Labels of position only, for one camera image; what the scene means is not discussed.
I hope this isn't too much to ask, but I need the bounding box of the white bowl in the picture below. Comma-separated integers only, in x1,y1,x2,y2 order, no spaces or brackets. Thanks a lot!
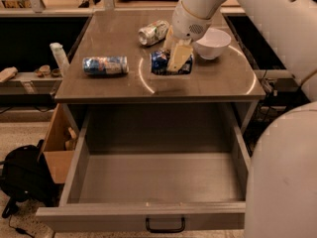
193,28,231,60

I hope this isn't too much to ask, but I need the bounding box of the black drawer handle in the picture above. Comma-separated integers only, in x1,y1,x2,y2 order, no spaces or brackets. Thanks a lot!
145,217,186,234

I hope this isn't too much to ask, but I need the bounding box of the white plastic bottle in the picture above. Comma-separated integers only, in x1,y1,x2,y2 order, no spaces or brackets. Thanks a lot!
50,43,69,77

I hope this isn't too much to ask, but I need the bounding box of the blue silver can on left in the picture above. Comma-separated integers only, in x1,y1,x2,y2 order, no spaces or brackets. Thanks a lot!
82,57,129,75

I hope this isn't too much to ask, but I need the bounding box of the grey cabinet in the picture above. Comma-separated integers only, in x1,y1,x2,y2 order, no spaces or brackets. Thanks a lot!
55,9,264,128

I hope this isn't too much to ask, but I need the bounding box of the silver green soda can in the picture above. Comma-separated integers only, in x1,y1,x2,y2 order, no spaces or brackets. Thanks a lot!
138,20,169,47

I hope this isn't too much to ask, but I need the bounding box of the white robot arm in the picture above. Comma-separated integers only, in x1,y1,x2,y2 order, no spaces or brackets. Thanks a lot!
172,0,317,238

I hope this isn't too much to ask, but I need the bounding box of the open grey top drawer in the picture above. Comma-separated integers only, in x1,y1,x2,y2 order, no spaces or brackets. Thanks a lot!
37,103,250,232

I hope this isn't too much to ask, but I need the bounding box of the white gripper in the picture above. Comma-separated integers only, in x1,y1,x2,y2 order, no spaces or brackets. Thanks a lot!
162,0,211,72

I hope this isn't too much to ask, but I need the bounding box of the cardboard box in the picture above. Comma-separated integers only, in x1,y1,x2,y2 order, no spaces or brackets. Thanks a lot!
42,104,79,183

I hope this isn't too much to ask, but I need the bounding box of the black backpack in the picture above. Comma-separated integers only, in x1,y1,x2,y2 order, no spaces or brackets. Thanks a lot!
0,140,58,218

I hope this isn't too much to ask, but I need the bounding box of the blue pepsi can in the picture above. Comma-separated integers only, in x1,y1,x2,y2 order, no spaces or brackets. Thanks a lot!
150,51,193,75

